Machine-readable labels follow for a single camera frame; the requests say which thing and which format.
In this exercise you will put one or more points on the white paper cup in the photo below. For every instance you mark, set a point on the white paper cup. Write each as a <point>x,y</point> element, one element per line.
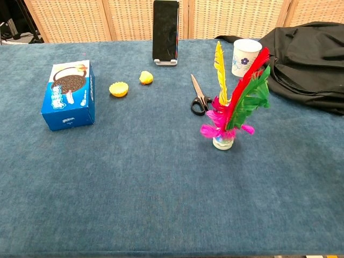
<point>242,53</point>

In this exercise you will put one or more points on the black smartphone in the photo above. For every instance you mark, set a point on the black smartphone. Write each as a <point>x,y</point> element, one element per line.
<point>165,29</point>

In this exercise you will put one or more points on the black tripod stand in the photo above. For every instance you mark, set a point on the black tripod stand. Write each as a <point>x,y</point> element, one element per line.
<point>30,24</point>

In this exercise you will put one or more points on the blue Oreo cookie box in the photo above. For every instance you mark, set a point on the blue Oreo cookie box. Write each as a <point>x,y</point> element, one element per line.
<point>67,102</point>

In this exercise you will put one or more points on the black backpack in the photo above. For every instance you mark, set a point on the black backpack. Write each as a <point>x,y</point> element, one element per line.
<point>309,67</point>

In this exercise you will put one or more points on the blue table mat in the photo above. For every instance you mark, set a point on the blue table mat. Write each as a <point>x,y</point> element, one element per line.
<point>150,188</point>

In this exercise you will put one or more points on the colorful feather shuttlecock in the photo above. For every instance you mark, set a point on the colorful feather shuttlecock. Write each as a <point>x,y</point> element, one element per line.
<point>236,107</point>

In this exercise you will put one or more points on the white plastic holder bracket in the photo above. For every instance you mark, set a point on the white plastic holder bracket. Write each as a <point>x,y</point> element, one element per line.
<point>166,63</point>

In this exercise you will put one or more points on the small yellow duck toy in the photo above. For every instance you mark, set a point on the small yellow duck toy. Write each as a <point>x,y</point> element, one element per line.
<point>146,78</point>

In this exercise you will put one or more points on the woven wooden folding screen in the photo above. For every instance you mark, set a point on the woven wooden folding screen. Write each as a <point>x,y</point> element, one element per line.
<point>75,21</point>

